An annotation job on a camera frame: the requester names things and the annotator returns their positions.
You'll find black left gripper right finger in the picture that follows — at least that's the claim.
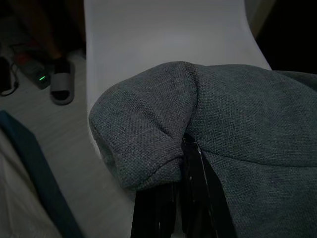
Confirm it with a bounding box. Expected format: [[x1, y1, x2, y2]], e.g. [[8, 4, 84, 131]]
[[182, 132, 237, 238]]

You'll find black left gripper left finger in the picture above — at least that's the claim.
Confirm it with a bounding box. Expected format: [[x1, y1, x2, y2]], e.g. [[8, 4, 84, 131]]
[[131, 173, 183, 238]]

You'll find grey fabric pillow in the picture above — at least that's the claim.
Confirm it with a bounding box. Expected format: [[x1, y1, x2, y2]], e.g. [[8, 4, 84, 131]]
[[89, 61, 317, 238]]

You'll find white plastic chair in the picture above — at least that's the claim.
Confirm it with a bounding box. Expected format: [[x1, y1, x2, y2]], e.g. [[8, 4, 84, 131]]
[[84, 0, 273, 238]]

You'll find blue fabric headboard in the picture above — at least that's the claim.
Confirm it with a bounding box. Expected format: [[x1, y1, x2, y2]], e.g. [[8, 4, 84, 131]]
[[0, 110, 85, 238]]

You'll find grey black slipper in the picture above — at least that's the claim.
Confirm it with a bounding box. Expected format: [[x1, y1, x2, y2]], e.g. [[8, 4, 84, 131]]
[[50, 57, 75, 105]]

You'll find black charger with green light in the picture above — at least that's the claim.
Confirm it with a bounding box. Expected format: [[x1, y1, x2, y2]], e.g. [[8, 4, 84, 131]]
[[23, 61, 52, 90]]

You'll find person in black clothes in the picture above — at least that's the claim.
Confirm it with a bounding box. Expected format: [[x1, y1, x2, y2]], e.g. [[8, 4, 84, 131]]
[[17, 0, 71, 75]]

